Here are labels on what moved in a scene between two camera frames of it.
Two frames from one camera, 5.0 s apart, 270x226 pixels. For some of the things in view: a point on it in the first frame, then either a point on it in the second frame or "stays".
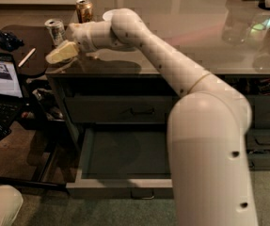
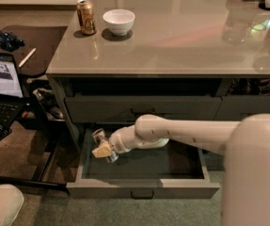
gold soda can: [84, 9] stays
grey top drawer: [119, 109] stays
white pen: [26, 57] stays
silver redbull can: [55, 28] → [100, 137]
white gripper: [78, 34] → [117, 142]
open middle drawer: [123, 160] stays
